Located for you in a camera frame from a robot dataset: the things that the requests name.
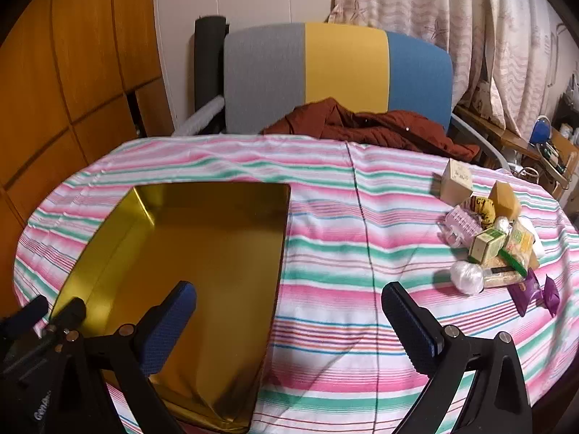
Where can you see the pink patterned curtain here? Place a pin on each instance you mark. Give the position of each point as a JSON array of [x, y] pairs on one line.
[[429, 4]]

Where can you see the striped tablecloth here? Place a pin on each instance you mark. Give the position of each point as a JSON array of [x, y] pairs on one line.
[[339, 235]]

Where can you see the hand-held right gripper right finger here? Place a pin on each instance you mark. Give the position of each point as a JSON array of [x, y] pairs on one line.
[[411, 325]]

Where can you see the green small box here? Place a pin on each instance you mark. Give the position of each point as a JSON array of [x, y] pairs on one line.
[[486, 246]]

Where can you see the yellow spotted cloth item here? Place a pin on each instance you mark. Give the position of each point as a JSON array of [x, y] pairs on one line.
[[484, 210]]

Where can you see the brown jacket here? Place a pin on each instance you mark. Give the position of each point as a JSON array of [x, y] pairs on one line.
[[384, 131]]

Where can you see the grey yellow blue chair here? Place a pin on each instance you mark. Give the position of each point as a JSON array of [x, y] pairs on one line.
[[271, 77]]

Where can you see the wooden wardrobe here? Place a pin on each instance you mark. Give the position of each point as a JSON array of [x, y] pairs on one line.
[[68, 54]]

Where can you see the pink hair roller pack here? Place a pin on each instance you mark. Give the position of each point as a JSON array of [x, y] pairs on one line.
[[459, 224]]

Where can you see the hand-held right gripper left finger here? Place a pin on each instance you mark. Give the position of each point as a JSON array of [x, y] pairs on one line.
[[172, 325]]

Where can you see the yellow green snack packet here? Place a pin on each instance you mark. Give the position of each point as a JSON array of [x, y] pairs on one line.
[[520, 237]]

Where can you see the purple snack packet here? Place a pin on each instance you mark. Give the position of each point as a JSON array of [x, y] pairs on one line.
[[527, 296], [552, 296]]

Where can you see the black cabinet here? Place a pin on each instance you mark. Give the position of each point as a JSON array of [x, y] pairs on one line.
[[565, 108]]

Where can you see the beige small box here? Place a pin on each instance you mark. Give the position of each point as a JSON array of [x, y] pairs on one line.
[[457, 185]]

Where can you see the wooden side table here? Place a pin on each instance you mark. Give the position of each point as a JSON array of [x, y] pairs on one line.
[[488, 129]]

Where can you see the gold tin box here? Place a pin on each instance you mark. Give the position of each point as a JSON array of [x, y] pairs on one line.
[[203, 257]]

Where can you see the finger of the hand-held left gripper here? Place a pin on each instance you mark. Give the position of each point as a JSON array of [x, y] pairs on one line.
[[25, 316], [68, 316]]

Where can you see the black rolled mat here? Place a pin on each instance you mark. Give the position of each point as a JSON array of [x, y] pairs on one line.
[[208, 63]]

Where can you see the clear cracker packet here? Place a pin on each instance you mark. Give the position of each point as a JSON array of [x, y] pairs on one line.
[[497, 278]]

